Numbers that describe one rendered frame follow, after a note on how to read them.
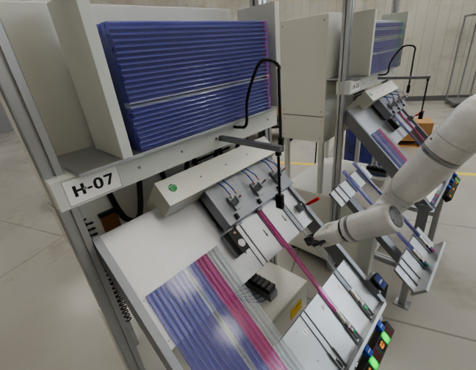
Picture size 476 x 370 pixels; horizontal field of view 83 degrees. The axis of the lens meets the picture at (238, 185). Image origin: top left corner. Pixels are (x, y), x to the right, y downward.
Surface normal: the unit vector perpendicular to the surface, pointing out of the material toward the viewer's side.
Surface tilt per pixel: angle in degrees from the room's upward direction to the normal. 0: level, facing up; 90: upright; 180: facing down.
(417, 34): 90
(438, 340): 0
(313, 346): 42
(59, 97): 90
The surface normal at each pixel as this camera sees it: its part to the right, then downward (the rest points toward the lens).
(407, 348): -0.10, -0.89
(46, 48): 0.72, 0.24
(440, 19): -0.39, 0.44
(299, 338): 0.42, -0.50
